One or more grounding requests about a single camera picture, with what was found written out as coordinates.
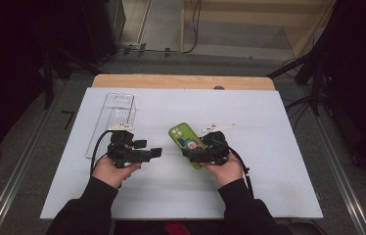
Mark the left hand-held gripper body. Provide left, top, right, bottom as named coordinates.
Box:
left=107, top=122, right=153, bottom=169

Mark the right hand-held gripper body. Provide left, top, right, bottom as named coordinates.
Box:
left=200, top=122, right=237, bottom=165

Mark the green cartoon phone case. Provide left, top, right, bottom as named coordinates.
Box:
left=167, top=121, right=209, bottom=170

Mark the clear plastic box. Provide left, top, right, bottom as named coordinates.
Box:
left=85, top=92, right=137, bottom=161

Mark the person's left hand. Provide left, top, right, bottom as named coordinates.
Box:
left=91, top=156, right=142, bottom=189

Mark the person's right hand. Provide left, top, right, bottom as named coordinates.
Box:
left=202, top=153, right=245, bottom=189

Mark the wooden table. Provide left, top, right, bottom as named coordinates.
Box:
left=91, top=73, right=276, bottom=91

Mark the person's red garment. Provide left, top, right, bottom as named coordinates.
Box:
left=162, top=221, right=190, bottom=235

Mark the black stand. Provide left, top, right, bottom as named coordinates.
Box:
left=267, top=48, right=324, bottom=117
left=42, top=45, right=102, bottom=111

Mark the wooden platform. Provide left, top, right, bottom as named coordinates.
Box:
left=180, top=0, right=337, bottom=61

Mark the black curtain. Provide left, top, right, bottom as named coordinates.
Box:
left=314, top=0, right=366, bottom=177

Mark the left hand-held gripper black cable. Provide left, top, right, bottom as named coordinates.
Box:
left=89, top=130, right=114, bottom=177

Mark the hand-held gripper black cable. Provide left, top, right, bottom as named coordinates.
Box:
left=89, top=130, right=114, bottom=177
left=228, top=146, right=255, bottom=200

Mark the right hand-held gripper black cable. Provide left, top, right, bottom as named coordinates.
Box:
left=228, top=146, right=255, bottom=200

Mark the bundle of black cables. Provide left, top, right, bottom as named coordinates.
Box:
left=283, top=94, right=317, bottom=131

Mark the metal floor rail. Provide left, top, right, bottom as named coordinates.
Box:
left=297, top=86, right=366, bottom=235
left=0, top=79, right=68, bottom=235

